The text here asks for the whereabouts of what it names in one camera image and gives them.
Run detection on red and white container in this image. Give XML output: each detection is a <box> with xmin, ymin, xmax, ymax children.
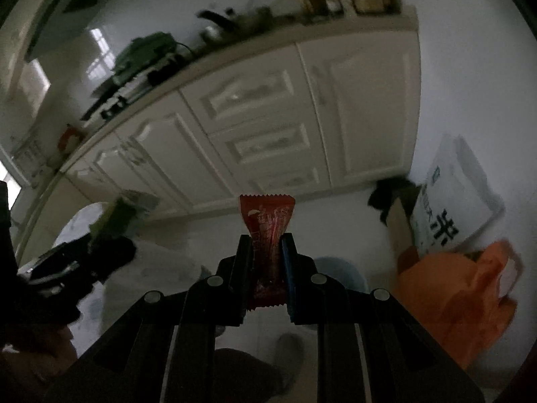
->
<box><xmin>59</xmin><ymin>124</ymin><xmax>85</xmax><ymax>152</ymax></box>

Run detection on blue trash bin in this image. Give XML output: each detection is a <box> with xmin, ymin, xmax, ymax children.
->
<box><xmin>314</xmin><ymin>257</ymin><xmax>367</xmax><ymax>300</ymax></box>

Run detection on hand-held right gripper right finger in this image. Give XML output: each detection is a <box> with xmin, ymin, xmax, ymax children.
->
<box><xmin>281</xmin><ymin>233</ymin><xmax>487</xmax><ymax>403</ymax></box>

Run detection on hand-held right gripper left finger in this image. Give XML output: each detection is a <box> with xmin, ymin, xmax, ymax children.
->
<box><xmin>42</xmin><ymin>235</ymin><xmax>255</xmax><ymax>403</ymax></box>

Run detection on white printed sack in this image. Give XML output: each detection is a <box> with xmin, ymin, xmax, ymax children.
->
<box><xmin>409</xmin><ymin>134</ymin><xmax>507</xmax><ymax>258</ymax></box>

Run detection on metal kettle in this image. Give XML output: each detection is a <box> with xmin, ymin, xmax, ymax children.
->
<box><xmin>196</xmin><ymin>7</ymin><xmax>241</xmax><ymax>45</ymax></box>

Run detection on orange plastic bag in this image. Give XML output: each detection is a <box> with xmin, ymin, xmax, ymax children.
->
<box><xmin>396</xmin><ymin>239</ymin><xmax>525</xmax><ymax>371</ymax></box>

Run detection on white kitchen cabinets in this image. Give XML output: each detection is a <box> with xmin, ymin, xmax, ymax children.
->
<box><xmin>17</xmin><ymin>8</ymin><xmax>422</xmax><ymax>224</ymax></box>

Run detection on red snack wrapper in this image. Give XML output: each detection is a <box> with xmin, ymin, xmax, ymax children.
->
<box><xmin>238</xmin><ymin>193</ymin><xmax>296</xmax><ymax>312</ymax></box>

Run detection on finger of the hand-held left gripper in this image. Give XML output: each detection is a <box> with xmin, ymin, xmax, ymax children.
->
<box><xmin>90</xmin><ymin>235</ymin><xmax>138</xmax><ymax>280</ymax></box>

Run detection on cardboard box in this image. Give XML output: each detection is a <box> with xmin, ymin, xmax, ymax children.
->
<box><xmin>385</xmin><ymin>193</ymin><xmax>421</xmax><ymax>255</ymax></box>

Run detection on green snack packet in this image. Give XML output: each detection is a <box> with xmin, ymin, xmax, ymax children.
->
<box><xmin>89</xmin><ymin>190</ymin><xmax>161</xmax><ymax>241</ymax></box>

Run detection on black stove top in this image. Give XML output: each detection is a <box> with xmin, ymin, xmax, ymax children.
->
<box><xmin>81</xmin><ymin>62</ymin><xmax>194</xmax><ymax>121</ymax></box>

